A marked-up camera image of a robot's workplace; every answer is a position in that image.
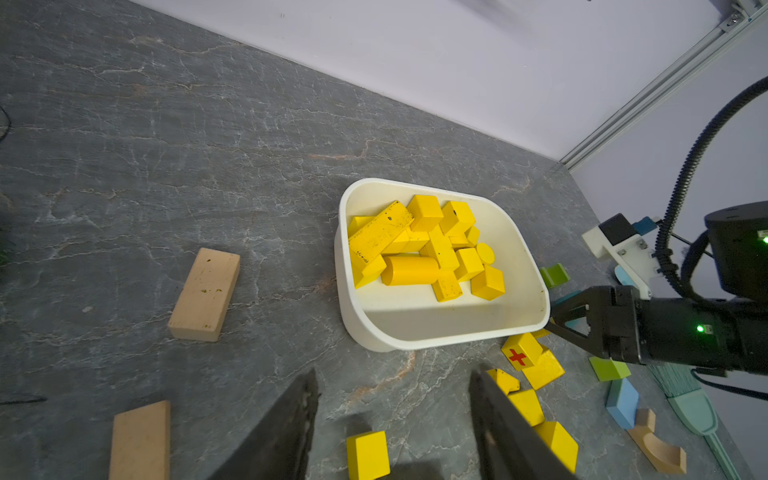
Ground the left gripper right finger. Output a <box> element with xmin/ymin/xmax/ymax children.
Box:
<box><xmin>468</xmin><ymin>370</ymin><xmax>575</xmax><ymax>480</ymax></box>

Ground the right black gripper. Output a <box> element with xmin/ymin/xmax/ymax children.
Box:
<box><xmin>545</xmin><ymin>286</ymin><xmax>642</xmax><ymax>363</ymax></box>

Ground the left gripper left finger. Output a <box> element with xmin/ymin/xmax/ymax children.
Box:
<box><xmin>211</xmin><ymin>369</ymin><xmax>319</xmax><ymax>479</ymax></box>

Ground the long yellow block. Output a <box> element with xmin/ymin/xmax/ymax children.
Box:
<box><xmin>419</xmin><ymin>226</ymin><xmax>463</xmax><ymax>302</ymax></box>

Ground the long yellow block diagonal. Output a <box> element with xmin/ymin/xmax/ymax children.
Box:
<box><xmin>349</xmin><ymin>201</ymin><xmax>414</xmax><ymax>271</ymax></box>

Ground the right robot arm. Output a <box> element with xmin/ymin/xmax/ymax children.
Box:
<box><xmin>546</xmin><ymin>202</ymin><xmax>767</xmax><ymax>375</ymax></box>

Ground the teal triangle block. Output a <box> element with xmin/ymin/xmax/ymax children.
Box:
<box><xmin>551</xmin><ymin>290</ymin><xmax>588</xmax><ymax>328</ymax></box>

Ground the light green cube block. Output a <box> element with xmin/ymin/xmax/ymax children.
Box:
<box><xmin>589</xmin><ymin>357</ymin><xmax>631</xmax><ymax>382</ymax></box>

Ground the teal toy shovel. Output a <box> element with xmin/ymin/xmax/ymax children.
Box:
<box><xmin>614</xmin><ymin>265</ymin><xmax>636</xmax><ymax>287</ymax></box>

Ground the green arch block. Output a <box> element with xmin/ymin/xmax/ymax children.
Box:
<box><xmin>539</xmin><ymin>263</ymin><xmax>570</xmax><ymax>290</ymax></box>

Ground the light blue flat block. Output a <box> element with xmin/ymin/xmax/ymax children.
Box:
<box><xmin>605</xmin><ymin>378</ymin><xmax>639</xmax><ymax>430</ymax></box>

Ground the teal toy rake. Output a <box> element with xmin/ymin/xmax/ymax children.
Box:
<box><xmin>648</xmin><ymin>363</ymin><xmax>740</xmax><ymax>479</ymax></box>

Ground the natural wood plank block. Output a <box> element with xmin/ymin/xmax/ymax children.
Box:
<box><xmin>109</xmin><ymin>400</ymin><xmax>171</xmax><ymax>480</ymax></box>

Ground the natural wood arch block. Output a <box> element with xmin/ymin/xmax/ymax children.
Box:
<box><xmin>627</xmin><ymin>408</ymin><xmax>687</xmax><ymax>475</ymax></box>

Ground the natural wood block upper left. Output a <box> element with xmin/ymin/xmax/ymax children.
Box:
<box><xmin>168</xmin><ymin>248</ymin><xmax>241</xmax><ymax>342</ymax></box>

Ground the white plastic bin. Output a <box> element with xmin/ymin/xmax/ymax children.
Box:
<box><xmin>334</xmin><ymin>178</ymin><xmax>550</xmax><ymax>352</ymax></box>

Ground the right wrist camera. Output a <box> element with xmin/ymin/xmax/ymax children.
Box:
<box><xmin>582</xmin><ymin>213</ymin><xmax>660</xmax><ymax>300</ymax></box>

